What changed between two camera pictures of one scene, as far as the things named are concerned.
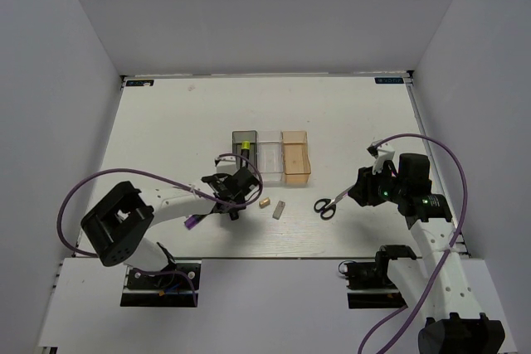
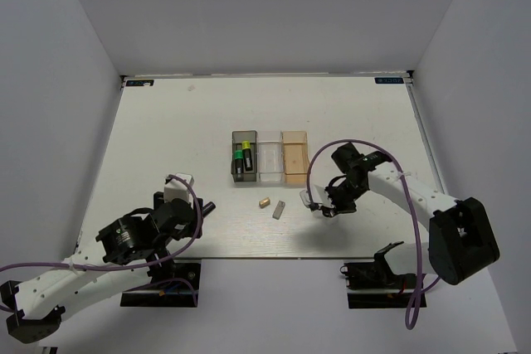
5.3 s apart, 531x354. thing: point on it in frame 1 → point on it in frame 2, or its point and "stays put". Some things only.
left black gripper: (241, 200) → (191, 229)
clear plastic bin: (270, 154) stays put
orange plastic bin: (297, 167) stays put
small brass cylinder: (265, 202) stays put
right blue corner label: (389, 80) stays put
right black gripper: (363, 192) → (337, 208)
